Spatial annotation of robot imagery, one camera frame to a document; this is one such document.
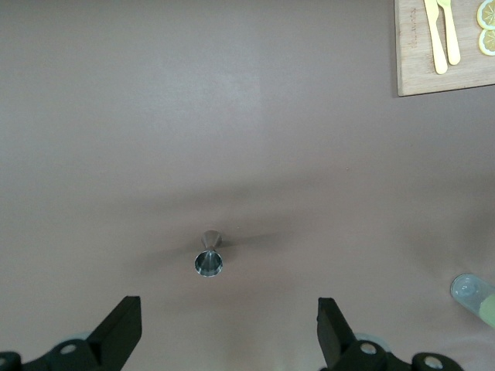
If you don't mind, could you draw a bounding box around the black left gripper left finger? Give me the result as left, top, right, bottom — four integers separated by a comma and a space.
0, 295, 143, 371

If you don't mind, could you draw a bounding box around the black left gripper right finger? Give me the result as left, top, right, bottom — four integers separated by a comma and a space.
316, 296, 461, 371

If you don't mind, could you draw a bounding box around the steel jigger measuring cup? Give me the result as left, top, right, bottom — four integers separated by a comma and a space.
193, 230, 225, 278

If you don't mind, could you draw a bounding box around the green sleeved glass bottle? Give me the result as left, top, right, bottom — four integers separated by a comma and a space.
449, 273, 495, 329

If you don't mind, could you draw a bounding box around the brown table cover sheet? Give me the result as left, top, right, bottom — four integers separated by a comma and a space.
0, 0, 495, 371

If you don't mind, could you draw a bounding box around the wooden cutting board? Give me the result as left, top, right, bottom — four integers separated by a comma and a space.
393, 0, 495, 97

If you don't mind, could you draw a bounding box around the yellow plastic knife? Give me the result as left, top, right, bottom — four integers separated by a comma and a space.
423, 0, 449, 75

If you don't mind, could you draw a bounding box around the yellow plastic fork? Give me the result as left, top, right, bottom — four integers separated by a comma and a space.
436, 0, 462, 66

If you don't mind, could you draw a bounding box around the lemon slice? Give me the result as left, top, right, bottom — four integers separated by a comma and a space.
476, 0, 495, 30
478, 29, 495, 56

